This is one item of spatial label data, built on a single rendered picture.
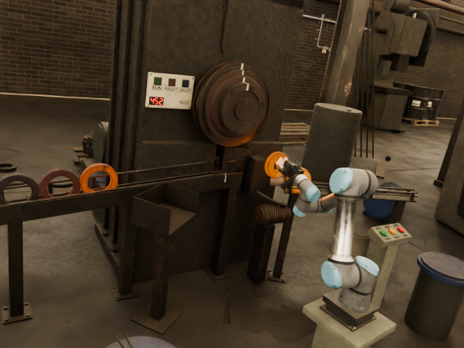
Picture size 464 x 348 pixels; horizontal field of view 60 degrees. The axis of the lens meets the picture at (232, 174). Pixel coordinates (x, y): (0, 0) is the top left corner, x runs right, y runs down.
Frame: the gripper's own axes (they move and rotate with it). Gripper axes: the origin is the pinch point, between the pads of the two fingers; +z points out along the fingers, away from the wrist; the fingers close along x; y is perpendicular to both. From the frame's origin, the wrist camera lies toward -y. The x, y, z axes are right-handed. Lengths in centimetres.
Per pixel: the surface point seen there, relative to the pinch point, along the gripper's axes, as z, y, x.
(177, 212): -10, -22, 61
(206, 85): 27, 31, 43
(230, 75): 27, 38, 30
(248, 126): 14.0, 14.6, 17.3
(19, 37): 610, -152, 79
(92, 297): -1, -88, 94
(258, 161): 15.4, -9.7, 0.3
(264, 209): -3.9, -32.3, -1.4
